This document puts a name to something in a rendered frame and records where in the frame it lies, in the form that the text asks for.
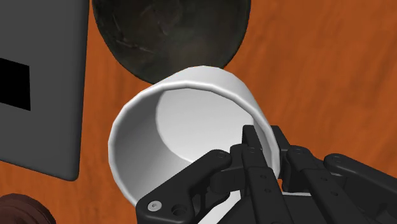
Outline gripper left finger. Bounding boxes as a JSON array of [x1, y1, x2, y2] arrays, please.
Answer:
[[135, 124, 294, 224]]

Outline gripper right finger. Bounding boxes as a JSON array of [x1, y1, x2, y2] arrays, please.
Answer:
[[270, 125, 397, 224]]

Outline white cup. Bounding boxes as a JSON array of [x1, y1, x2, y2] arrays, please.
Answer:
[[108, 65, 281, 224]]

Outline dark round bowl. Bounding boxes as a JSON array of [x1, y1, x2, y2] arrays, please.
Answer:
[[91, 0, 251, 85]]

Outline grey flat tablet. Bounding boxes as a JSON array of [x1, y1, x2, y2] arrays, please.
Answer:
[[0, 0, 91, 181]]

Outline dark brown round object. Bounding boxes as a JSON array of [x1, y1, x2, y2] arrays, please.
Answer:
[[0, 193, 57, 224]]

